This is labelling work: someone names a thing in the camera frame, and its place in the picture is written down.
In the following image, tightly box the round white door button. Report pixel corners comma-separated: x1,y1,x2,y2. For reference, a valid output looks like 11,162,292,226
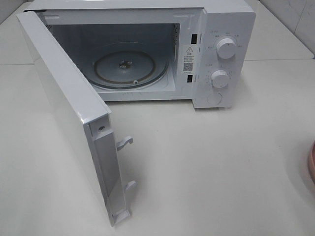
207,92,222,107

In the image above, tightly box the white microwave door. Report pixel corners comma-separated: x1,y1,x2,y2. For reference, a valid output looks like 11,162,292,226
17,11,136,226

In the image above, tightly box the white timer knob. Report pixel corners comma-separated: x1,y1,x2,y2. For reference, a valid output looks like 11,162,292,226
211,70,229,89

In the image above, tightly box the pink plate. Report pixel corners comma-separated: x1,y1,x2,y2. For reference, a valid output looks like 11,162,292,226
308,143,315,183

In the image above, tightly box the glass microwave turntable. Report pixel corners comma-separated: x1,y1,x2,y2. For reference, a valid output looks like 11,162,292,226
77,42,169,90

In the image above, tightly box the white warning label sticker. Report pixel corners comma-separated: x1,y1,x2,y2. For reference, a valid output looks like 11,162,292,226
181,44,197,73

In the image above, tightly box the white microwave oven body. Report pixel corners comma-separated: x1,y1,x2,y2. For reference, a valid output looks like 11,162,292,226
22,0,256,108

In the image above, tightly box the upper white power knob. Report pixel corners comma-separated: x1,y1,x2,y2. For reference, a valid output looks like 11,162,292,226
216,36,237,59

